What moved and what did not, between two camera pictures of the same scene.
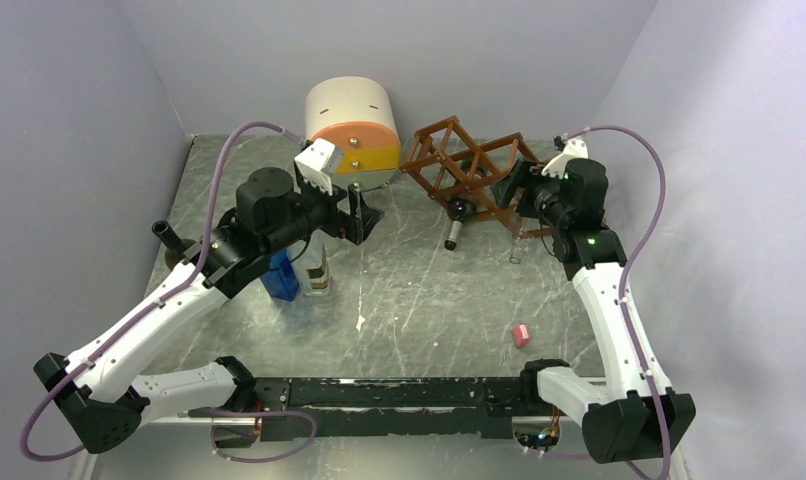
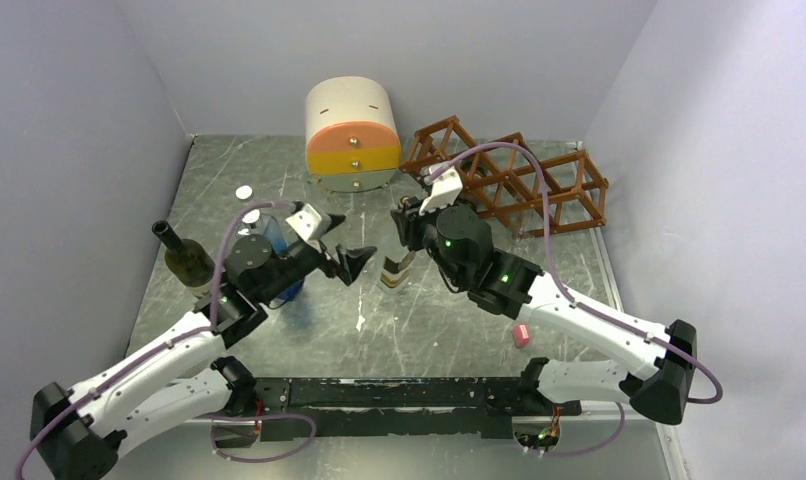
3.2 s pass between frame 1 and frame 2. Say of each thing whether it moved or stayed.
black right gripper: moved
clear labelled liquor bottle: moved
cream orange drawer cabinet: stayed
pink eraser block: stayed
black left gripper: moved
